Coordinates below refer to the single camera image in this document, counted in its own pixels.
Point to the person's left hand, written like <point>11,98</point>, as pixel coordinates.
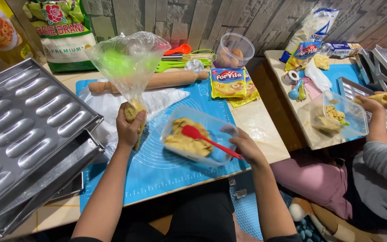
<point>128,129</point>

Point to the blue foam floor mat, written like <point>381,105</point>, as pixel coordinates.
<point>247,208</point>

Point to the yellow cookie dough mass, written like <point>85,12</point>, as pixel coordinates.
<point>183,139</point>

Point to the wooden rolling pin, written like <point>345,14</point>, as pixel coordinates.
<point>166,80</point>

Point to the white blue flour bag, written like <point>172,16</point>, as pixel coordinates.
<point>311,30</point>

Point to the person's right hand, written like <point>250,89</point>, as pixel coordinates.
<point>249,148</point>

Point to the opened yellow margarine packet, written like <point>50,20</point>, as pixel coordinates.
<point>302,53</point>

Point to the aluminium foil box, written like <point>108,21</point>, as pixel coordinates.
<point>343,49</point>

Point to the crumpled white paper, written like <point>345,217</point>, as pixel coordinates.
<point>194,65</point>

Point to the person's black trousers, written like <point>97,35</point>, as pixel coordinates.
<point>186,215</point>

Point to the green silicone spatula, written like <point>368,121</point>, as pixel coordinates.
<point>170,65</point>

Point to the clear piping bag with dough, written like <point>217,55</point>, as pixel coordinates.
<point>129,64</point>

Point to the red silicone spatula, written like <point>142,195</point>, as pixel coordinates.
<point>210,141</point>

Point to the clear round tub of eggs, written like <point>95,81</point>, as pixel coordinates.
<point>235,50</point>

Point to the clear container with dough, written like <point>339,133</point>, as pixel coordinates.
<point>341,116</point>

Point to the small yellow dough lump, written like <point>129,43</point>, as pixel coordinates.
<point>321,62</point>

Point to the blue measuring spoon set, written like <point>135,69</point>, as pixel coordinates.
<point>295,91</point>

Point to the small tape roll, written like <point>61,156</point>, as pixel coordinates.
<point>292,77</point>

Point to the pink cushion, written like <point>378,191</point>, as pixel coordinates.
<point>311,183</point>

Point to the metal oblong mould baking tray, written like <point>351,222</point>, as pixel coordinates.
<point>29,124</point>

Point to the brown white plush toy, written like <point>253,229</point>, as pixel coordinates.
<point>317,218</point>

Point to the green white flour bag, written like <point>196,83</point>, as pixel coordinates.
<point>64,40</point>

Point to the orange measuring spoon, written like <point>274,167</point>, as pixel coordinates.
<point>180,49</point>

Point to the white plastic bag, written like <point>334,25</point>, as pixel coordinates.
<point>317,76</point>

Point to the shallow metal baking tray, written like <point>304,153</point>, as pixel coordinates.
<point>349,88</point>

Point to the person's right fingers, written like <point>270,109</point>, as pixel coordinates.
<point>237,141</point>

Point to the empty clear piping bags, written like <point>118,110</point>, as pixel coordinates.
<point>102,104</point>

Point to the clear plastic dough container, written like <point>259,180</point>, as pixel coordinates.
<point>222,134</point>

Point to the blue silicone baking mat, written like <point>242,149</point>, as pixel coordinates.
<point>166,171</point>

